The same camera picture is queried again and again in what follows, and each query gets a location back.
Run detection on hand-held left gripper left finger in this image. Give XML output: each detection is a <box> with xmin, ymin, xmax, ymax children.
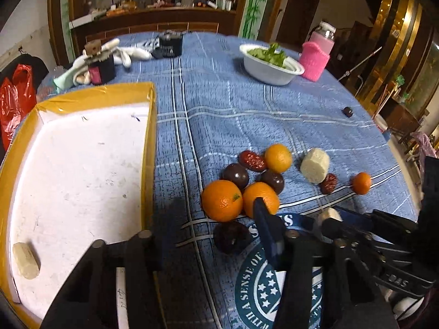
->
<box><xmin>41</xmin><ymin>197</ymin><xmax>193</xmax><ymax>329</ymax></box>

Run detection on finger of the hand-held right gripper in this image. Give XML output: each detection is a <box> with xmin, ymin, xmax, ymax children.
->
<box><xmin>320</xmin><ymin>217</ymin><xmax>417</xmax><ymax>271</ymax></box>
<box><xmin>333</xmin><ymin>206</ymin><xmax>422</xmax><ymax>245</ymax></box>

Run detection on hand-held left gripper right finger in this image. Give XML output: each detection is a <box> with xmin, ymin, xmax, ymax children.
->
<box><xmin>253</xmin><ymin>197</ymin><xmax>395</xmax><ymax>329</ymax></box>

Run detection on cream peeled sugarcane chunk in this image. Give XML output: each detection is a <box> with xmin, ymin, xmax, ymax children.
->
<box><xmin>13</xmin><ymin>242</ymin><xmax>41</xmax><ymax>279</ymax></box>
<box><xmin>300</xmin><ymin>148</ymin><xmax>330</xmax><ymax>184</ymax></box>
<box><xmin>314</xmin><ymin>207</ymin><xmax>344</xmax><ymax>234</ymax></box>

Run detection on small orange mandarin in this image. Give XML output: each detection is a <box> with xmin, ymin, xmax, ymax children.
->
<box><xmin>351</xmin><ymin>172</ymin><xmax>372</xmax><ymax>195</ymax></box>

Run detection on red jujube date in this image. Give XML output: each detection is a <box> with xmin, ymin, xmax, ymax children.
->
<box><xmin>239</xmin><ymin>150</ymin><xmax>268</xmax><ymax>172</ymax></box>
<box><xmin>320</xmin><ymin>173</ymin><xmax>339</xmax><ymax>195</ymax></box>

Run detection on yellow taped white foam box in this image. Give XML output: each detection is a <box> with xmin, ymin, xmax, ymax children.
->
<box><xmin>0</xmin><ymin>82</ymin><xmax>158</xmax><ymax>328</ymax></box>

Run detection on blue plaid tablecloth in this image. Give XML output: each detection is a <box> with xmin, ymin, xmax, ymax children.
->
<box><xmin>36</xmin><ymin>32</ymin><xmax>422</xmax><ymax>329</ymax></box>

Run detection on thin metal rod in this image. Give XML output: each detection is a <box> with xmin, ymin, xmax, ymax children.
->
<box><xmin>338</xmin><ymin>46</ymin><xmax>383</xmax><ymax>82</ymax></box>

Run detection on pink knit sleeved bottle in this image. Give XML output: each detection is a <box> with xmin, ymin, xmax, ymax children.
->
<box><xmin>298</xmin><ymin>21</ymin><xmax>337</xmax><ymax>82</ymax></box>

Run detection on white bowl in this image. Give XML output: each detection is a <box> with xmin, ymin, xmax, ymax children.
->
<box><xmin>239</xmin><ymin>43</ymin><xmax>305</xmax><ymax>86</ymax></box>

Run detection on green lettuce leaves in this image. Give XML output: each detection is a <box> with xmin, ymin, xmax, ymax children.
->
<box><xmin>247</xmin><ymin>43</ymin><xmax>289</xmax><ymax>67</ymax></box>

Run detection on black box with red label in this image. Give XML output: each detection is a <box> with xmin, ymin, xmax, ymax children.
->
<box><xmin>86</xmin><ymin>53</ymin><xmax>116</xmax><ymax>86</ymax></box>

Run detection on mint green cloth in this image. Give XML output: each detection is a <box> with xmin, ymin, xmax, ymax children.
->
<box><xmin>53</xmin><ymin>65</ymin><xmax>90</xmax><ymax>93</ymax></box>

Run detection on red plastic bag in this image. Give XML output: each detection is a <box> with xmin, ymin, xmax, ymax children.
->
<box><xmin>0</xmin><ymin>64</ymin><xmax>36</xmax><ymax>151</ymax></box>

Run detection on white work glove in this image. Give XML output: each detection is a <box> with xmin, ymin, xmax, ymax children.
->
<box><xmin>111</xmin><ymin>46</ymin><xmax>152</xmax><ymax>69</ymax></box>
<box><xmin>74</xmin><ymin>39</ymin><xmax>120</xmax><ymax>72</ymax></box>

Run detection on brown wooden door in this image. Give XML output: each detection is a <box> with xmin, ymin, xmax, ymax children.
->
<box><xmin>276</xmin><ymin>0</ymin><xmax>321</xmax><ymax>47</ymax></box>

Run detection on small brown cardboard piece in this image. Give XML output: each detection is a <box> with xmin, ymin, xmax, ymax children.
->
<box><xmin>84</xmin><ymin>41</ymin><xmax>103</xmax><ymax>59</ymax></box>

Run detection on black jacket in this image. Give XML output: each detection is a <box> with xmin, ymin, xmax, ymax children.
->
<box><xmin>0</xmin><ymin>55</ymin><xmax>50</xmax><ymax>88</ymax></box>

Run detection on wooden sideboard counter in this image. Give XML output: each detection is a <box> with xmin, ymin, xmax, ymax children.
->
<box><xmin>48</xmin><ymin>0</ymin><xmax>285</xmax><ymax>67</ymax></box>

